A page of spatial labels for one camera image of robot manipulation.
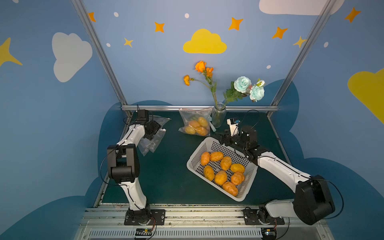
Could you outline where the spare clear zipper bag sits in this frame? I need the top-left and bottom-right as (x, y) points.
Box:
(139, 116), (171, 156)

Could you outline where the orange potato basket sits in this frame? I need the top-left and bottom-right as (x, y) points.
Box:
(201, 152), (210, 166)

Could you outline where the yellow green potato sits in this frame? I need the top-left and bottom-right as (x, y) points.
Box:
(198, 117), (209, 128)

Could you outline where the orange potato edge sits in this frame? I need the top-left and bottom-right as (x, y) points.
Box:
(204, 166), (215, 182)

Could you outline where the clear zipper bag pink zipper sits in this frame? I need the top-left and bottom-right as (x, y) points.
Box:
(179, 108), (213, 137)

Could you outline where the large orange potato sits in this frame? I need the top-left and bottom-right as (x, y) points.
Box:
(189, 120), (201, 129)

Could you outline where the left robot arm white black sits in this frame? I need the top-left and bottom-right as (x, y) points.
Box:
(107, 110), (161, 226)

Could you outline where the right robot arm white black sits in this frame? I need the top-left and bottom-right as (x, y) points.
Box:
(216, 126), (336, 225)

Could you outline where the light blue toy trowel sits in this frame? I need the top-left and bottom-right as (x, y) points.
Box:
(209, 122), (217, 132)

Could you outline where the wrinkled orange potato right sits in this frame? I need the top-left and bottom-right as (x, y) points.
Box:
(231, 172), (245, 186)

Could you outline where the wrinkled orange potato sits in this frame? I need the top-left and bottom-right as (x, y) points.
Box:
(222, 182), (239, 197)
(231, 172), (245, 186)

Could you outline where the white perforated plastic basket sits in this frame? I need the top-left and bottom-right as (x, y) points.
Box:
(186, 136), (259, 202)

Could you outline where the ribbed glass vase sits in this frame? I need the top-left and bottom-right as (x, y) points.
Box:
(211, 103), (227, 129)

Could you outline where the wrinkled orange potato bottom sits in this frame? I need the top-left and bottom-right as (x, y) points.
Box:
(222, 182), (239, 197)

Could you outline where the mint artificial rose stem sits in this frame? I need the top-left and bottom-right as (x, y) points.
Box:
(224, 77), (266, 106)

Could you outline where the orange artificial flower stem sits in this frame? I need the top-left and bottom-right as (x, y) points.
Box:
(183, 61), (218, 108)

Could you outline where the right controller board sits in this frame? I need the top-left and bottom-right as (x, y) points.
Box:
(261, 228), (277, 240)

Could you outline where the controller board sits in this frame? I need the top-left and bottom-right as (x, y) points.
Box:
(134, 228), (153, 239)
(261, 228), (277, 240)

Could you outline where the left controller board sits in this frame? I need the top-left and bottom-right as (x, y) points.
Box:
(134, 228), (153, 239)

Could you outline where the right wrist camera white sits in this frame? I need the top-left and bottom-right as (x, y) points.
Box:
(227, 118), (241, 137)

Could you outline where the aluminium back frame rail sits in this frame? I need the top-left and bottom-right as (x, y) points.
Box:
(121, 105), (279, 112)

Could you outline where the right aluminium frame post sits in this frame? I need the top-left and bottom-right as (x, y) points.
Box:
(267, 0), (337, 119)

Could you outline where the aluminium frame post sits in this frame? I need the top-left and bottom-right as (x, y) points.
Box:
(267, 0), (337, 119)
(72, 0), (132, 117)

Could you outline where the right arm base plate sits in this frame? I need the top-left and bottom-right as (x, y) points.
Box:
(243, 207), (285, 226)

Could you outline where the front aluminium rail bed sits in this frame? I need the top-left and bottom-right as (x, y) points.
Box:
(74, 204), (334, 240)

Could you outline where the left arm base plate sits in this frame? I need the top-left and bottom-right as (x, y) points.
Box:
(124, 209), (166, 226)

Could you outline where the left aluminium frame post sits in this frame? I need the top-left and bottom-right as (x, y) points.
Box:
(72, 0), (132, 117)

